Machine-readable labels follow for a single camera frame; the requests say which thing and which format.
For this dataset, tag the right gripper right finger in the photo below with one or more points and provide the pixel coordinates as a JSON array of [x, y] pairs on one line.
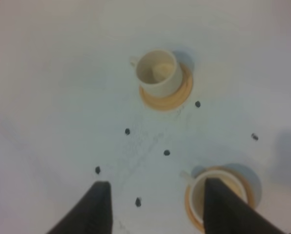
[[226, 213]]

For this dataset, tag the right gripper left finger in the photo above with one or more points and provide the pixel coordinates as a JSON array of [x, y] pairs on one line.
[[91, 215]]

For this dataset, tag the near white teacup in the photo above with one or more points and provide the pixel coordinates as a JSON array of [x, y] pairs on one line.
[[197, 188]]

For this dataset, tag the white teacup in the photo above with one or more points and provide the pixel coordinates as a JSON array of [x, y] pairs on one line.
[[158, 72], [197, 188]]

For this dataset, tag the far orange coaster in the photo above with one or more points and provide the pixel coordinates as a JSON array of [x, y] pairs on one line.
[[173, 101]]

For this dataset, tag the far white teacup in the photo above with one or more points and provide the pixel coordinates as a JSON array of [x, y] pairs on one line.
[[158, 72]]

